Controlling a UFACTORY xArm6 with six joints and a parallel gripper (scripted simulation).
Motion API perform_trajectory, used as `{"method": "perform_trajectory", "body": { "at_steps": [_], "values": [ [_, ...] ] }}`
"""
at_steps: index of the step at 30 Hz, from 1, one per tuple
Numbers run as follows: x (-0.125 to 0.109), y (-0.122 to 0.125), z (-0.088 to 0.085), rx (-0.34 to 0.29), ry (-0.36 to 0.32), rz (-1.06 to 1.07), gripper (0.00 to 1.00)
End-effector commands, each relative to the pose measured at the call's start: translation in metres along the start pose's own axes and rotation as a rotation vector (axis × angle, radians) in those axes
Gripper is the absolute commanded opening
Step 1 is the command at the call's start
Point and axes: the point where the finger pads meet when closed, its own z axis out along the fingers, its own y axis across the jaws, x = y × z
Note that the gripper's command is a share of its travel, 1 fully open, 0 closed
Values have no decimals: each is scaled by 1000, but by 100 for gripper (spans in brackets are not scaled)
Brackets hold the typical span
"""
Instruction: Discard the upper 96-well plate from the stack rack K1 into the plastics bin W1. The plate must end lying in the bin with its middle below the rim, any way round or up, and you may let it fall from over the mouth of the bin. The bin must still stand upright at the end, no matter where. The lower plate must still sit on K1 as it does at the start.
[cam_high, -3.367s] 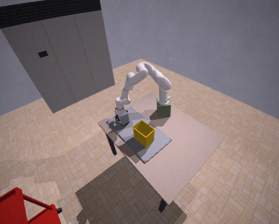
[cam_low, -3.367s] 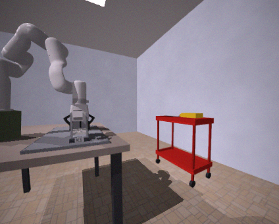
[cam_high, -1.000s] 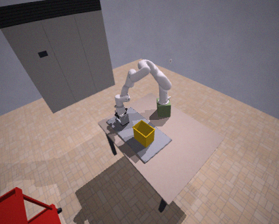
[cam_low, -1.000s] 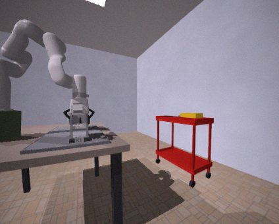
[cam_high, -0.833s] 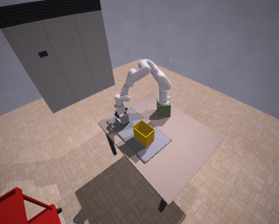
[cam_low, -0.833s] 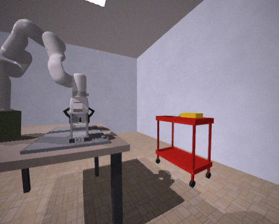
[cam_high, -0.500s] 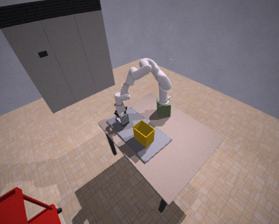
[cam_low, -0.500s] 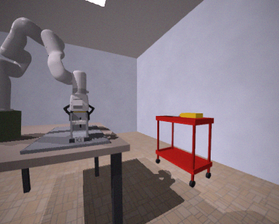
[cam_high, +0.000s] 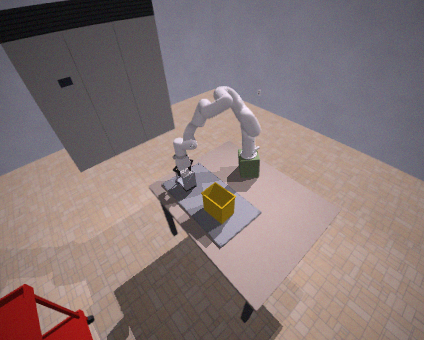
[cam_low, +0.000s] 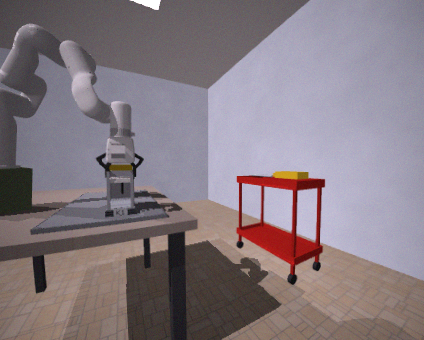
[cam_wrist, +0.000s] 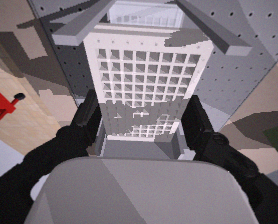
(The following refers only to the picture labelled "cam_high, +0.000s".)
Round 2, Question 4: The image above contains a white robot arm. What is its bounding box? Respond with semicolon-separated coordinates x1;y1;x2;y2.
173;86;261;159

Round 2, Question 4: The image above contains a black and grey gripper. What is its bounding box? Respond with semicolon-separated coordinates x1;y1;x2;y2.
173;154;193;177

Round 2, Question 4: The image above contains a yellow open-top bin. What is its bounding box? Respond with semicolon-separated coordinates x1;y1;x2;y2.
201;182;236;224

